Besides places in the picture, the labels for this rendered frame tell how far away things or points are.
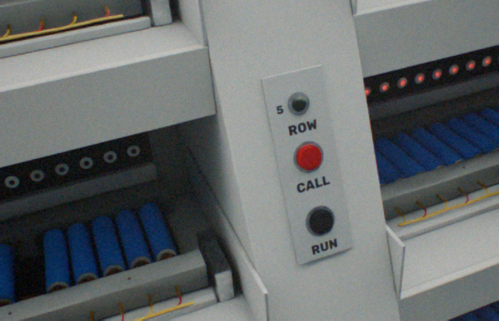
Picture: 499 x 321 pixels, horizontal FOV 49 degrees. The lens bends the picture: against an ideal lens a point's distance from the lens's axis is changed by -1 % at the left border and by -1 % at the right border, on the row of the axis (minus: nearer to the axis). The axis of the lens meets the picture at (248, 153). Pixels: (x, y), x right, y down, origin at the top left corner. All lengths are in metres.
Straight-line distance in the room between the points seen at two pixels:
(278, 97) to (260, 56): 0.03
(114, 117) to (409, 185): 0.25
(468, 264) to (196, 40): 0.26
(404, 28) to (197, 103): 0.14
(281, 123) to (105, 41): 0.12
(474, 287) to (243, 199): 0.20
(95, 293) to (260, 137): 0.16
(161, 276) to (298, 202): 0.12
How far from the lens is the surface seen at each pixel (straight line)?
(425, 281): 0.42
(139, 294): 0.41
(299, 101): 0.33
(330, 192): 0.36
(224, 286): 0.40
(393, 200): 0.46
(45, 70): 0.33
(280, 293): 0.37
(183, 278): 0.41
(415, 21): 0.38
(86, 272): 0.43
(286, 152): 0.34
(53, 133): 0.33
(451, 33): 0.40
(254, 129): 0.33
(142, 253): 0.43
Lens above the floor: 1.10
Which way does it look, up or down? 13 degrees down
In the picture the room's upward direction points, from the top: 12 degrees counter-clockwise
